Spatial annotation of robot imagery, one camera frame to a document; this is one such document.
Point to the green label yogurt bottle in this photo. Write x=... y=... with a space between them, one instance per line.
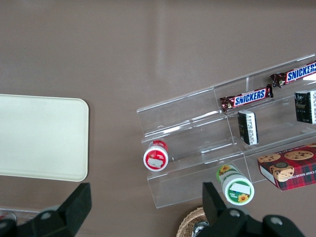
x=238 y=190

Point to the cream plastic tray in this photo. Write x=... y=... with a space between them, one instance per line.
x=37 y=135

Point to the red label yogurt bottle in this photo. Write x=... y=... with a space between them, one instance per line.
x=155 y=158

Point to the aluminium foil tray stack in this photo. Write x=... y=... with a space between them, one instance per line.
x=199 y=228

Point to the clear acrylic bottle rack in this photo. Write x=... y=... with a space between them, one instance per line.
x=24 y=214

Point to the light wicker basket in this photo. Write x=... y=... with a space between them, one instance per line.
x=188 y=222

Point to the small black carton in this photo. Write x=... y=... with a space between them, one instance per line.
x=304 y=106
x=247 y=127

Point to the Snickers chocolate bar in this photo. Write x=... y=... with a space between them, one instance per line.
x=249 y=97
x=298 y=72

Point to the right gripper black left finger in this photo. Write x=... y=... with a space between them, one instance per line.
x=74 y=207

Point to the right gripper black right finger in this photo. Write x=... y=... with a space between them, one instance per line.
x=214 y=205

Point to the clear acrylic stepped shelf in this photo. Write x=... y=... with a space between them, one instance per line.
x=187 y=118

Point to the red plaid cookie box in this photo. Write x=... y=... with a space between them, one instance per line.
x=291 y=170

